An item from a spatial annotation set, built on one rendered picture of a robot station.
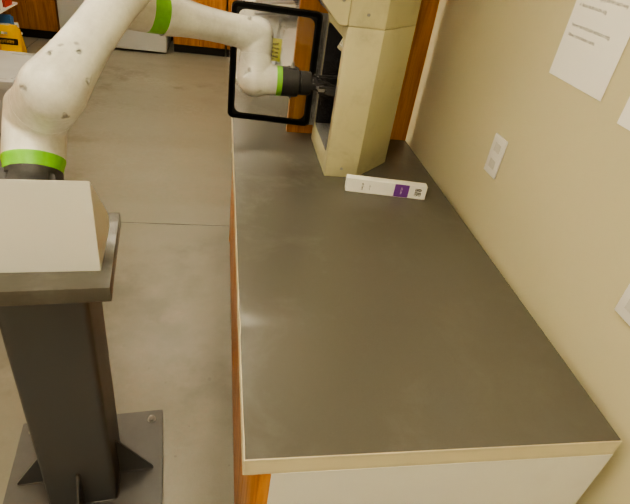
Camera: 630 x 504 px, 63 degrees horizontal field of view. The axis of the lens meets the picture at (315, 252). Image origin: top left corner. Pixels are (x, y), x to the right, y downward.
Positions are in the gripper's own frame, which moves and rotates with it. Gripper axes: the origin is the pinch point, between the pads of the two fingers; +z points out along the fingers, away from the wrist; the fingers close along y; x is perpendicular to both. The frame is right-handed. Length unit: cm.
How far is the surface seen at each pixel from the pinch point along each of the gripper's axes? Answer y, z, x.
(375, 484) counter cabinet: -118, -17, 35
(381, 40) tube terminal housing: -13.8, 0.3, -18.2
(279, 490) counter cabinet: -118, -34, 35
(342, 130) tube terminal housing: -13.9, -6.8, 9.8
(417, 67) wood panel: 23.2, 27.3, -2.8
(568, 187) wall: -72, 33, -3
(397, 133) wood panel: 23.2, 25.5, 23.5
